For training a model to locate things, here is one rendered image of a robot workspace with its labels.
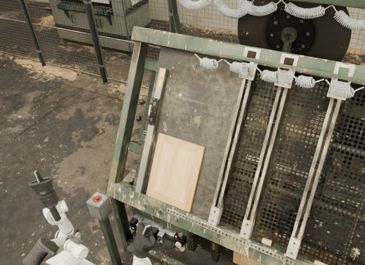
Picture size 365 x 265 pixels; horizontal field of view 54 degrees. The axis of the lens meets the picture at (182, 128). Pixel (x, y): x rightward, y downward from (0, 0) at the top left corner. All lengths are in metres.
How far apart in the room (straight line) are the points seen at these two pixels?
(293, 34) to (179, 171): 1.25
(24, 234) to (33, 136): 1.65
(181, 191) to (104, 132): 2.50
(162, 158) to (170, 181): 0.18
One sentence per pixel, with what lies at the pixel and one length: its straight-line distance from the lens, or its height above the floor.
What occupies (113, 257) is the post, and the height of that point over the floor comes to 0.22.
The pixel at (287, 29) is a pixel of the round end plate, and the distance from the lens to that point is 2.66.
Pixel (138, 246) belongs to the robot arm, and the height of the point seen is 1.52.
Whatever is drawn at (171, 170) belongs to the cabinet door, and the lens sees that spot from 2.59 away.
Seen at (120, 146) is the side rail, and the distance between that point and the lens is 2.77.
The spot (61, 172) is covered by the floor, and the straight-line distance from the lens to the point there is 4.48.
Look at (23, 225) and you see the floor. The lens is 4.10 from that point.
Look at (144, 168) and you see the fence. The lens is 2.68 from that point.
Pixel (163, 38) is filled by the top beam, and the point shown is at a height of 1.91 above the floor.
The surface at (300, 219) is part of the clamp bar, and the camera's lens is 2.33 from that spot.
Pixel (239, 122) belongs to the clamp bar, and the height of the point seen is 1.53.
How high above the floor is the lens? 2.92
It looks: 38 degrees down
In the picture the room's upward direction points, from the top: 4 degrees counter-clockwise
